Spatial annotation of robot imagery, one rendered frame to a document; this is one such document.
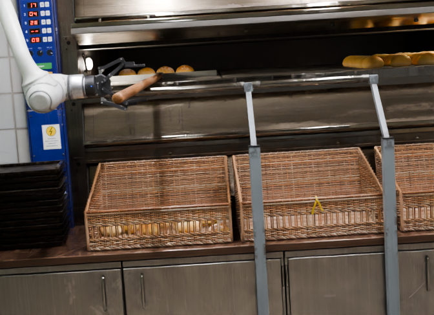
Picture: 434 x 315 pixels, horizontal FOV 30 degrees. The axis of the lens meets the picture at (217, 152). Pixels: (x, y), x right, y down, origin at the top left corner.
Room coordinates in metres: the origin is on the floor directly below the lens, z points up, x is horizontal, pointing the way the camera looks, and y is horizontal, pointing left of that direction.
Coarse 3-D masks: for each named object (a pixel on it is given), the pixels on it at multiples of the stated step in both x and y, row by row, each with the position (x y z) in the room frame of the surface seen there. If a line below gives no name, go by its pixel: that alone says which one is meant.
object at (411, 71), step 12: (324, 72) 3.47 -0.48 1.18; (336, 72) 3.47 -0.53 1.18; (348, 72) 3.47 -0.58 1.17; (360, 72) 3.47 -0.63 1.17; (372, 72) 3.47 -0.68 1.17; (384, 72) 3.47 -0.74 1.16; (396, 72) 3.47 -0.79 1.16; (408, 72) 3.47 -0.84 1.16; (420, 72) 3.47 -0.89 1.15; (432, 72) 3.47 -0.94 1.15; (132, 84) 3.47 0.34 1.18; (156, 84) 3.47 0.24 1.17; (168, 84) 3.47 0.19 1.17; (180, 84) 3.47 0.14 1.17; (192, 84) 3.47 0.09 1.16
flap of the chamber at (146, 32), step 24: (144, 24) 3.33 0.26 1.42; (168, 24) 3.33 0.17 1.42; (192, 24) 3.32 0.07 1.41; (216, 24) 3.32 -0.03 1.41; (240, 24) 3.33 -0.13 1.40; (264, 24) 3.35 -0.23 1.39; (288, 24) 3.37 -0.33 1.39; (312, 24) 3.40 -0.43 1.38; (336, 24) 3.42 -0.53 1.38; (360, 24) 3.45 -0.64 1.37; (384, 24) 3.47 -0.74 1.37; (408, 24) 3.50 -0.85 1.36
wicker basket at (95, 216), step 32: (160, 160) 3.43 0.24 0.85; (192, 160) 3.43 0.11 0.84; (224, 160) 3.39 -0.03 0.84; (96, 192) 3.26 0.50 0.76; (160, 192) 3.40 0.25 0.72; (192, 192) 3.40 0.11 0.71; (224, 192) 3.39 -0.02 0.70; (96, 224) 2.97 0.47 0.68; (128, 224) 2.98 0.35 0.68; (224, 224) 3.26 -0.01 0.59
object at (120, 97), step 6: (150, 78) 3.23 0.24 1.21; (156, 78) 3.48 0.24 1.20; (138, 84) 2.70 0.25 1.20; (144, 84) 2.85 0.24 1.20; (150, 84) 3.16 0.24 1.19; (126, 90) 2.30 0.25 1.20; (132, 90) 2.43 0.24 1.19; (138, 90) 2.61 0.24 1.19; (114, 96) 2.14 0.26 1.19; (120, 96) 2.14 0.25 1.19; (126, 96) 2.23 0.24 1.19; (114, 102) 2.14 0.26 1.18; (120, 102) 2.14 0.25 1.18
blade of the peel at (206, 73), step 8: (176, 72) 3.94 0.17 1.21; (184, 72) 3.94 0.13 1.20; (192, 72) 3.94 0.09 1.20; (200, 72) 3.94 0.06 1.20; (208, 72) 3.94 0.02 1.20; (216, 72) 3.94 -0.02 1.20; (112, 80) 3.94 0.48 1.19; (120, 80) 3.94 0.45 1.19; (128, 80) 3.94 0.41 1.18; (136, 80) 3.94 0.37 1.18
